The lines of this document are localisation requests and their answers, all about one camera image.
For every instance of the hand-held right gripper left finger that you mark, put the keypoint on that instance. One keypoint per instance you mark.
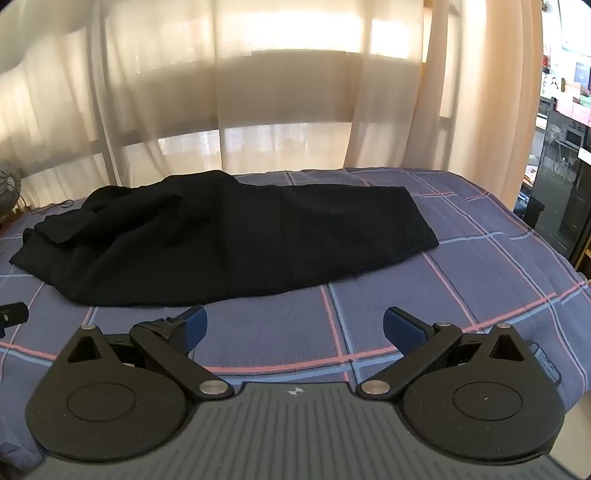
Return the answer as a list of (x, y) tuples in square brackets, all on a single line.
[(193, 328)]

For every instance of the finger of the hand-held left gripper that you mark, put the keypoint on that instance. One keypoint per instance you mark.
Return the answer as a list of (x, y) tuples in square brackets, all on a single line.
[(13, 314)]

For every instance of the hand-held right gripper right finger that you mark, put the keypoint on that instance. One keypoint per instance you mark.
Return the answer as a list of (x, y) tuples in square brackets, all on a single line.
[(400, 328)]

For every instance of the black pants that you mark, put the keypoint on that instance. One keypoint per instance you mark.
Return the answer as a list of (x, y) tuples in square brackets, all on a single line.
[(207, 240)]

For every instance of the blue plaid bed blanket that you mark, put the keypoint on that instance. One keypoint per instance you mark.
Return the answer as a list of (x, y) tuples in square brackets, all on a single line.
[(461, 277)]

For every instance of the grey electric fan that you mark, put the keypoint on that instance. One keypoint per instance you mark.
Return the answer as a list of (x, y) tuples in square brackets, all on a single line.
[(9, 184)]

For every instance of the beige curtain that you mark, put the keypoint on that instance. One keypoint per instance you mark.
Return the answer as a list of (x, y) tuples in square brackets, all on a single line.
[(485, 115)]

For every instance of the sheer white curtain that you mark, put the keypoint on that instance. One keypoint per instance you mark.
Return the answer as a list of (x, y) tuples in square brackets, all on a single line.
[(277, 92)]

